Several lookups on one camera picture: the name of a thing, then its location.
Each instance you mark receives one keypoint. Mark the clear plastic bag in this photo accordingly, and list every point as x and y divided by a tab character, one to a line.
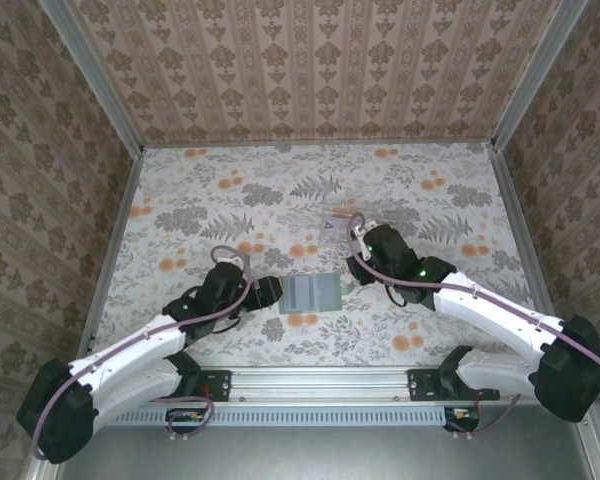
375	210

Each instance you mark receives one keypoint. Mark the aluminium table end rail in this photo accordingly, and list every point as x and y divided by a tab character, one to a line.
320	145

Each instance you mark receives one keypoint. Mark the aluminium frame bar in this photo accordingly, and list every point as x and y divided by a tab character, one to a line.
591	450

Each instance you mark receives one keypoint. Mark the aluminium table side rail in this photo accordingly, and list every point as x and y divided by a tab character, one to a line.
527	250
114	250

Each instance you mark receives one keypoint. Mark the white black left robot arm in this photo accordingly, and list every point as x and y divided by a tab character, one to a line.
130	350

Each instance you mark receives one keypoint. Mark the aluminium frame post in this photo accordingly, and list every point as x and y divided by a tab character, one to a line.
537	75
97	75

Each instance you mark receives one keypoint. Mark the black connector board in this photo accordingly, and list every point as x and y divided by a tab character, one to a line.
462	417
185	419

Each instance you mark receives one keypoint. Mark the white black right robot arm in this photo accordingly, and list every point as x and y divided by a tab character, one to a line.
495	312

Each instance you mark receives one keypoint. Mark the light card with dark band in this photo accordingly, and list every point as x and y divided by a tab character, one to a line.
332	227

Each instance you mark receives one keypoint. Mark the floral print tablecloth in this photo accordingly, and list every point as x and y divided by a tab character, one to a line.
205	200

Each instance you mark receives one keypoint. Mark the grey metal panel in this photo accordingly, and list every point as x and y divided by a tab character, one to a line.
305	455

